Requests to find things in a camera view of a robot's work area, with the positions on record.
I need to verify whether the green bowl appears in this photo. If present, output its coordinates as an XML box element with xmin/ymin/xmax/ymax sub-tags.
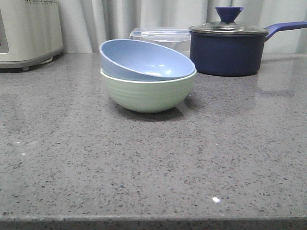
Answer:
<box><xmin>100</xmin><ymin>69</ymin><xmax>197</xmax><ymax>114</ymax></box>

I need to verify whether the blue bowl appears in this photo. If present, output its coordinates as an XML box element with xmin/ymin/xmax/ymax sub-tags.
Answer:
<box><xmin>99</xmin><ymin>39</ymin><xmax>196</xmax><ymax>81</ymax></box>

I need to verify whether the clear plastic food container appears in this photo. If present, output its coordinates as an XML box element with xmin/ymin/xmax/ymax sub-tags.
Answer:
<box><xmin>130</xmin><ymin>27</ymin><xmax>191</xmax><ymax>57</ymax></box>

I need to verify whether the dark blue saucepan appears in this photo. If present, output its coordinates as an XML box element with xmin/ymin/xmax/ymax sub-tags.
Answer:
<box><xmin>190</xmin><ymin>21</ymin><xmax>307</xmax><ymax>76</ymax></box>

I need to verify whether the white curtain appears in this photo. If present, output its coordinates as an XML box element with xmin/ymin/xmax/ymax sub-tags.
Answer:
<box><xmin>58</xmin><ymin>0</ymin><xmax>307</xmax><ymax>53</ymax></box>

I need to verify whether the glass lid with blue knob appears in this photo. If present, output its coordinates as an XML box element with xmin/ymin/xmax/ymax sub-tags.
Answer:
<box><xmin>189</xmin><ymin>7</ymin><xmax>269</xmax><ymax>35</ymax></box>

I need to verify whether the cream toaster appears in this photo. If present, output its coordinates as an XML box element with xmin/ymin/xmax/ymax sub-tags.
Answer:
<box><xmin>0</xmin><ymin>0</ymin><xmax>63</xmax><ymax>70</ymax></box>

